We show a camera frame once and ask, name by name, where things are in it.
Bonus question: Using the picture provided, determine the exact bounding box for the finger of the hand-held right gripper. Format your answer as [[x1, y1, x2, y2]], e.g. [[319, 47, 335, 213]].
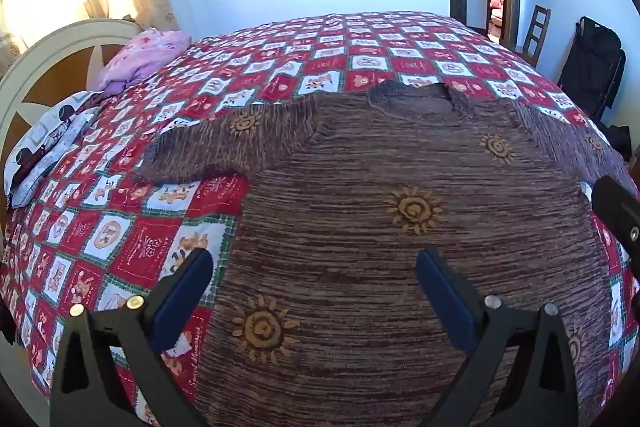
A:
[[591, 175, 640, 280]]

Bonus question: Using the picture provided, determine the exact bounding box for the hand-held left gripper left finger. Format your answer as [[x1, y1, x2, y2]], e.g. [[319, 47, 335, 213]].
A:
[[50, 248, 215, 427]]

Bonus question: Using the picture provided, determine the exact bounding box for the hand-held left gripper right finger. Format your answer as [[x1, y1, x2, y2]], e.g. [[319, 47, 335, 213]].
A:
[[416, 248, 593, 427]]

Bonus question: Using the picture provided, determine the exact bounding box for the brown knitted sun-pattern sweater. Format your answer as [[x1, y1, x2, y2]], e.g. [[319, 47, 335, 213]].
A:
[[132, 82, 633, 427]]

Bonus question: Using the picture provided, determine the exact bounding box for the red patchwork bear-print blanket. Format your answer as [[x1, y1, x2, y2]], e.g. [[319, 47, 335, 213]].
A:
[[0, 10, 640, 427]]

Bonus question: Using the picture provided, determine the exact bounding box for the black folded bag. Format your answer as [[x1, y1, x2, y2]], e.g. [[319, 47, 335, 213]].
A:
[[557, 16, 627, 118]]

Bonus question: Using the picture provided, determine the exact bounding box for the wooden chair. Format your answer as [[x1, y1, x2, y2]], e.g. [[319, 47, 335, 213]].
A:
[[517, 5, 552, 68]]

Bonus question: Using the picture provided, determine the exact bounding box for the grey printed pillow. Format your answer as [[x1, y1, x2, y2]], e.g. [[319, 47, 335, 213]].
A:
[[7, 91, 101, 208]]

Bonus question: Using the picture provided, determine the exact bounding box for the cream and brown headboard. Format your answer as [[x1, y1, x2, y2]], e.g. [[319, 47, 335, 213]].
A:
[[0, 18, 146, 188]]

